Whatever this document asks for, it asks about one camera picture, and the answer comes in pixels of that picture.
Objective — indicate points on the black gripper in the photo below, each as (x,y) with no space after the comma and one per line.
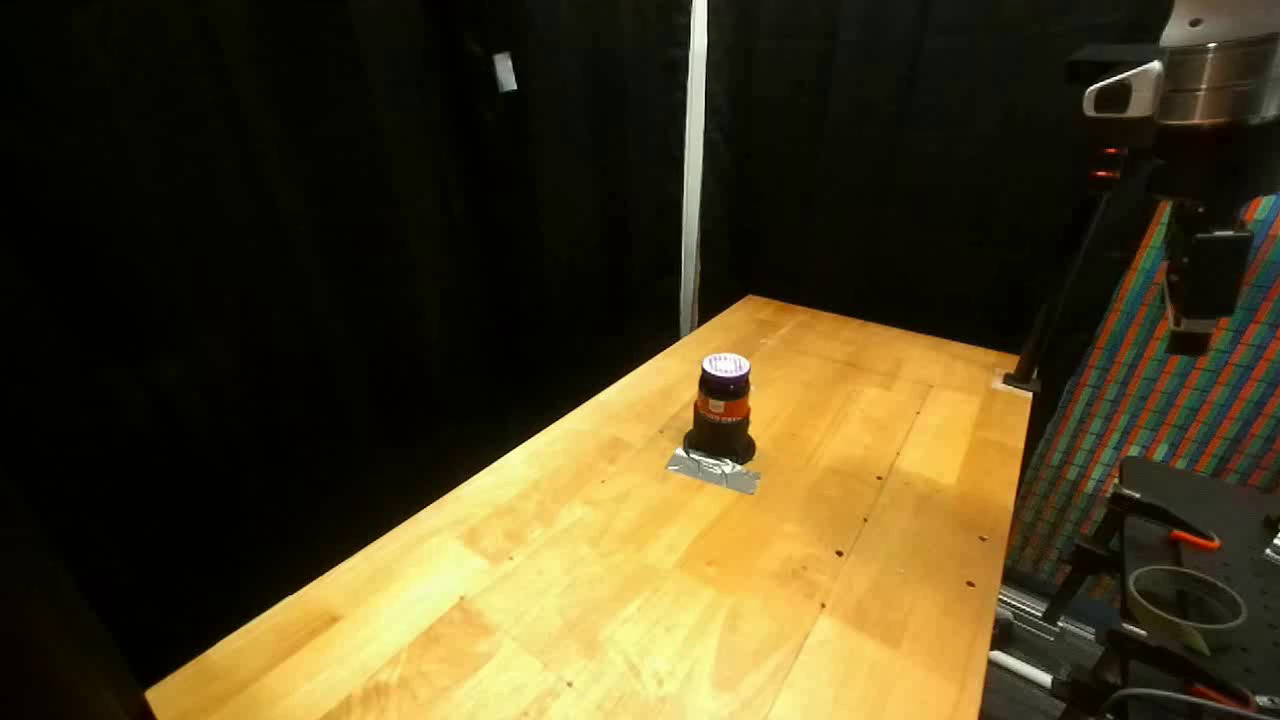
(1204,260)

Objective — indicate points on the colourful striped cloth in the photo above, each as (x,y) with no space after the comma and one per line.
(1163,401)

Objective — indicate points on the grey tape roll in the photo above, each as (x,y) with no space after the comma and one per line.
(1186,603)

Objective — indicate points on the dark red jar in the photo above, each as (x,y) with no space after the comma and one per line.
(722,416)

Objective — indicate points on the grey tape patch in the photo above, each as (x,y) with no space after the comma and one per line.
(713,470)

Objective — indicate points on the white vertical pole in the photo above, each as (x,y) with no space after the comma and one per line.
(695,174)

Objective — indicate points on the small white tag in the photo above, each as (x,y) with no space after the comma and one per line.
(506,70)

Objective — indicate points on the black curtain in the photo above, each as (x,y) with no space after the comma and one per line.
(265,264)

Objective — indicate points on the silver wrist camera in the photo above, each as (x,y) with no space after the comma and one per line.
(1123,88)

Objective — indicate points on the aluminium rail profile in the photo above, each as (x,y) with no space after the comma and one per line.
(1047,624)

